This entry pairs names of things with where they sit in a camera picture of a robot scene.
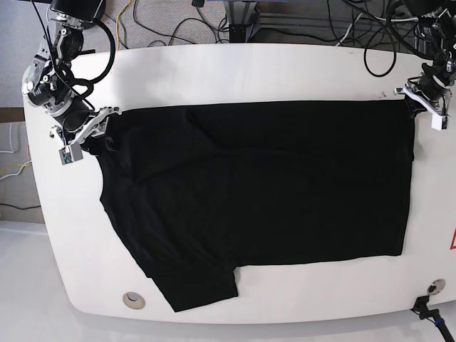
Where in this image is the aluminium frame column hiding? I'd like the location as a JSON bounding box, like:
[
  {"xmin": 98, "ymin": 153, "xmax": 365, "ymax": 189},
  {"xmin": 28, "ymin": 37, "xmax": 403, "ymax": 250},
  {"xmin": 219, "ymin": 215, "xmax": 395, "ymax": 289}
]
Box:
[{"xmin": 223, "ymin": 1, "xmax": 259, "ymax": 43}]

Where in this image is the table cable grommet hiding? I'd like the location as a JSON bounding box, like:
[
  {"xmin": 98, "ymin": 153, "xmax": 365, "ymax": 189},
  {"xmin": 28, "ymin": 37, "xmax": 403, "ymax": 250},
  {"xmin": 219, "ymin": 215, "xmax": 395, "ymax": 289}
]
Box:
[
  {"xmin": 123, "ymin": 292, "xmax": 145, "ymax": 310},
  {"xmin": 427, "ymin": 279, "xmax": 446, "ymax": 296}
]

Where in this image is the red warning triangle sticker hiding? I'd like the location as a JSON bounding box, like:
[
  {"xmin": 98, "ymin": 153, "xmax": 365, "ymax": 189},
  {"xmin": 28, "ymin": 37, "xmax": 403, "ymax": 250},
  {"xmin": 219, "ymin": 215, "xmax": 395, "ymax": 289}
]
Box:
[{"xmin": 450, "ymin": 229, "xmax": 456, "ymax": 250}]

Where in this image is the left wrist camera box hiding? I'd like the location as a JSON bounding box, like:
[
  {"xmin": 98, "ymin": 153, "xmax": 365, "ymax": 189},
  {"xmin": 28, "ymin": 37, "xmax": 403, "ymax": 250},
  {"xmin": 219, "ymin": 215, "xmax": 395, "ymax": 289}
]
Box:
[{"xmin": 431, "ymin": 114, "xmax": 448, "ymax": 131}]

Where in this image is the yellow floor cable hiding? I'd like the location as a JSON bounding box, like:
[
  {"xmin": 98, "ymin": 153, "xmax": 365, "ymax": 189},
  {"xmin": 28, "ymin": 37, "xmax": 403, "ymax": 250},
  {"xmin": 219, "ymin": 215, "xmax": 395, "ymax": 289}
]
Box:
[{"xmin": 115, "ymin": 0, "xmax": 135, "ymax": 49}]

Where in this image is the black clamp with cable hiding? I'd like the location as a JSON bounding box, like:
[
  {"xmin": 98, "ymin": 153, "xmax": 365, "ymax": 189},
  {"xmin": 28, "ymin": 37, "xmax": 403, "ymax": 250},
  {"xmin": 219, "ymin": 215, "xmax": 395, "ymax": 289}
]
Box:
[{"xmin": 411, "ymin": 296, "xmax": 455, "ymax": 342}]

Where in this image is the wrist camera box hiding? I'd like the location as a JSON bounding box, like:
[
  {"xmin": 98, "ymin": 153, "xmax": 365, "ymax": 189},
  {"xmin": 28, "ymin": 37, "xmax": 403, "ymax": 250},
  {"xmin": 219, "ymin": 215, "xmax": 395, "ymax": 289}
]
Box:
[
  {"xmin": 58, "ymin": 143, "xmax": 83, "ymax": 165},
  {"xmin": 431, "ymin": 114, "xmax": 448, "ymax": 131}
]

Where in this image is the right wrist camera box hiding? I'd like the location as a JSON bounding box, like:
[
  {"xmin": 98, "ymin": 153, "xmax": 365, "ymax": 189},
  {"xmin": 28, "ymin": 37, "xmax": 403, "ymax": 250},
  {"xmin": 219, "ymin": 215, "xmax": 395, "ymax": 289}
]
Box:
[{"xmin": 58, "ymin": 143, "xmax": 83, "ymax": 165}]

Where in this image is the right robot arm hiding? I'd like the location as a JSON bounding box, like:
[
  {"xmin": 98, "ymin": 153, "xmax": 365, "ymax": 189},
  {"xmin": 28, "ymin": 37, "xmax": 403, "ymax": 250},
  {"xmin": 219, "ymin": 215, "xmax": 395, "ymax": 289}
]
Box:
[{"xmin": 21, "ymin": 1, "xmax": 121, "ymax": 164}]

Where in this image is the right table cable grommet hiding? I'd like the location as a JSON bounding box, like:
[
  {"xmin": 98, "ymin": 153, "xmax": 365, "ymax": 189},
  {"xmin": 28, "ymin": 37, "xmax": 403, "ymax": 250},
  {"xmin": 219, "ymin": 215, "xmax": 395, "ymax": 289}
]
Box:
[{"xmin": 427, "ymin": 279, "xmax": 446, "ymax": 296}]

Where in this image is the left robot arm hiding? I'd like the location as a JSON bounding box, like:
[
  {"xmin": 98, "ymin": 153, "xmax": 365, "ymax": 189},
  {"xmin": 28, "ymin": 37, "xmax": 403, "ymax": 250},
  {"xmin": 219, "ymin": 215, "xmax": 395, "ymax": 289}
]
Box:
[{"xmin": 385, "ymin": 1, "xmax": 455, "ymax": 119}]

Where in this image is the black T-shirt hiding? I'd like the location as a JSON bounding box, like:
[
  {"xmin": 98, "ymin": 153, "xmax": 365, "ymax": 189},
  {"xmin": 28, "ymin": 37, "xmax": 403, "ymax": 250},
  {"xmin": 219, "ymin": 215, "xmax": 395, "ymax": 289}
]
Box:
[{"xmin": 94, "ymin": 100, "xmax": 415, "ymax": 312}]

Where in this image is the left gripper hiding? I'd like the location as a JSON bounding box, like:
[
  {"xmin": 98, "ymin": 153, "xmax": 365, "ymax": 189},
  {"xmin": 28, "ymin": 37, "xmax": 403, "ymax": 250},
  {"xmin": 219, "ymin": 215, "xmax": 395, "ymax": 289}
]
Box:
[{"xmin": 394, "ymin": 62, "xmax": 455, "ymax": 119}]

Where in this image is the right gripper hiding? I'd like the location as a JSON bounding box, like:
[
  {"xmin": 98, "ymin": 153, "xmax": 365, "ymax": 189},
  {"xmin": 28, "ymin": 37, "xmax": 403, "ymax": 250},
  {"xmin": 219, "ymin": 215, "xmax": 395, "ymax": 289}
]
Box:
[{"xmin": 49, "ymin": 105, "xmax": 122, "ymax": 155}]

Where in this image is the white floor cable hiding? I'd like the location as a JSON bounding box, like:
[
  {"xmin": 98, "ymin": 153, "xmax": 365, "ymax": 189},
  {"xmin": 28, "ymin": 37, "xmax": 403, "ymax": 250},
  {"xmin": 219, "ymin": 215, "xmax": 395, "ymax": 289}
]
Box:
[{"xmin": 0, "ymin": 122, "xmax": 32, "ymax": 179}]

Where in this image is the left table cable grommet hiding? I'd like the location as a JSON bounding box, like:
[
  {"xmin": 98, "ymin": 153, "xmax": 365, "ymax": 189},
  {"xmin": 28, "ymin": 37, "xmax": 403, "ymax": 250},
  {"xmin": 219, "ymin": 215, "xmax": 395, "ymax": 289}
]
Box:
[{"xmin": 123, "ymin": 292, "xmax": 145, "ymax": 310}]

